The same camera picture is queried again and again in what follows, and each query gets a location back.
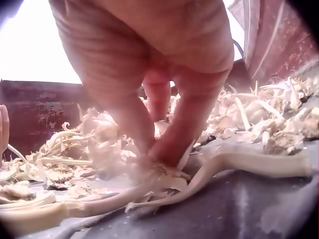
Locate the long thick garlic stem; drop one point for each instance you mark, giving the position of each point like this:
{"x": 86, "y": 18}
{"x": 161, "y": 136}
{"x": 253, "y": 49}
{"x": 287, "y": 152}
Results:
{"x": 249, "y": 161}

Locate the person's right fingers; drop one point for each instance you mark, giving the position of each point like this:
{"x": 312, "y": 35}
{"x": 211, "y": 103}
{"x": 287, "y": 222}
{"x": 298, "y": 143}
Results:
{"x": 189, "y": 112}

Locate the person's right hand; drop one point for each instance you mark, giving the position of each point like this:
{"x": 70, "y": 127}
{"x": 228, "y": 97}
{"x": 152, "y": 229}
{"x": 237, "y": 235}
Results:
{"x": 139, "y": 37}

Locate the pile of garlic peels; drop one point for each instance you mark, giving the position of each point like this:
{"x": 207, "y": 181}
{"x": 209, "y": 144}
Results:
{"x": 249, "y": 112}

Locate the person's right thumb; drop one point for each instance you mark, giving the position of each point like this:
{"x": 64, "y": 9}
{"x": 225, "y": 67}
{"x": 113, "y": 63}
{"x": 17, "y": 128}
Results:
{"x": 124, "y": 109}

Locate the dark grey plastic sheet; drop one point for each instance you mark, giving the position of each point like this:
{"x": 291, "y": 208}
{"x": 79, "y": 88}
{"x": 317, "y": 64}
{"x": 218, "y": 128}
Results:
{"x": 224, "y": 206}

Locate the person's left fingers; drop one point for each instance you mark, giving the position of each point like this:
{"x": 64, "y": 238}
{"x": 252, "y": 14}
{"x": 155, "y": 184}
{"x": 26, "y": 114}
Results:
{"x": 4, "y": 127}

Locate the garlic root disc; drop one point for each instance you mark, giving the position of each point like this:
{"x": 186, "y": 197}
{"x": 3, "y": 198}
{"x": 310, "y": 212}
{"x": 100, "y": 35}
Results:
{"x": 60, "y": 175}

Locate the person's left hand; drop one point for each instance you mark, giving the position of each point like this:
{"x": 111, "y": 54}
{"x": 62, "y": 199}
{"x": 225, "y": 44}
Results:
{"x": 4, "y": 127}

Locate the large garlic root chunk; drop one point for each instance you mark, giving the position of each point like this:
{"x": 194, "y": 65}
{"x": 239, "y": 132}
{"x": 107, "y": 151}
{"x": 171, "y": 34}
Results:
{"x": 282, "y": 142}

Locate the curved garlic stem strip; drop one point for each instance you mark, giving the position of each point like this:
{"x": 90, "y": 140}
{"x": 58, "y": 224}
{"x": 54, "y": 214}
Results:
{"x": 30, "y": 200}

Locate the pale garlic stem with strand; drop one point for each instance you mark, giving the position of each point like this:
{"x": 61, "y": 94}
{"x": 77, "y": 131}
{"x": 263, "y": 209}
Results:
{"x": 49, "y": 212}

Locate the torn garlic skin piece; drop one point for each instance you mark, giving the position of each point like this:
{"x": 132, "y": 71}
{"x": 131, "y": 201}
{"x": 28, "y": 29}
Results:
{"x": 164, "y": 171}

